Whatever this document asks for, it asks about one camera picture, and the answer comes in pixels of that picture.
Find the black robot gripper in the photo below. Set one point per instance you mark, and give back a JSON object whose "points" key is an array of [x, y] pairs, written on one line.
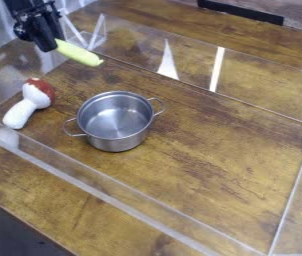
{"points": [[43, 25]]}

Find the plush red white mushroom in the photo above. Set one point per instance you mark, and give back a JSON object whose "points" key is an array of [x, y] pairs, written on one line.
{"points": [[38, 97]]}

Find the small stainless steel pot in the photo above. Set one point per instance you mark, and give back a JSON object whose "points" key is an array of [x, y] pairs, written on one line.
{"points": [[115, 119]]}

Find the black bar in background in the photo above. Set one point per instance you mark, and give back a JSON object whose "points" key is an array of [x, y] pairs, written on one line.
{"points": [[241, 12]]}

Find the clear acrylic enclosure wall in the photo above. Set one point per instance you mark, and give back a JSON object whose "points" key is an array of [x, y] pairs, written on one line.
{"points": [[211, 187]]}

